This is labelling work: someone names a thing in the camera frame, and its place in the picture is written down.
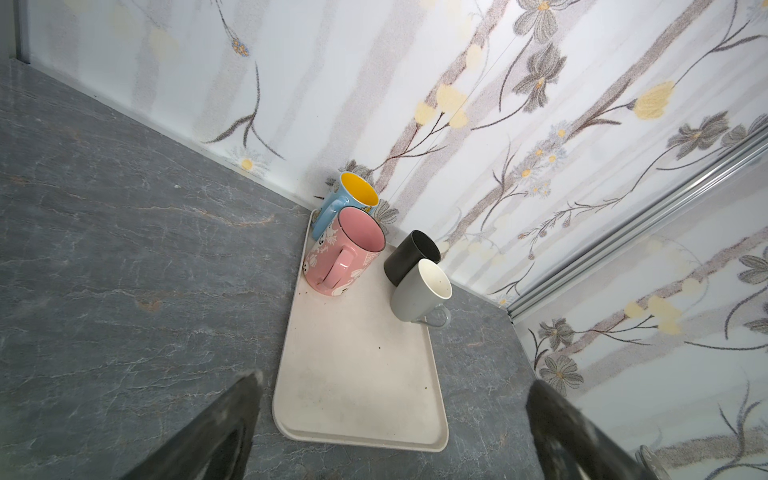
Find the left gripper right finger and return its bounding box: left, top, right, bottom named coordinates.
left=526, top=380, right=655, bottom=479

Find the pink glass mug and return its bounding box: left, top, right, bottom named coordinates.
left=302, top=206, right=386, bottom=296

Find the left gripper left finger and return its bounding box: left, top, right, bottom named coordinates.
left=123, top=370, right=263, bottom=479

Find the beige rectangular tray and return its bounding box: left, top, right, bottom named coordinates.
left=272, top=239, right=449, bottom=452

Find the black mug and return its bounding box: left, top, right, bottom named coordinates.
left=384, top=230, right=441, bottom=286

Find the grey mug white inside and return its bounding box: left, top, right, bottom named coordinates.
left=390, top=259, right=453, bottom=328

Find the blue mug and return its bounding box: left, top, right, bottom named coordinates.
left=311, top=172, right=379, bottom=240

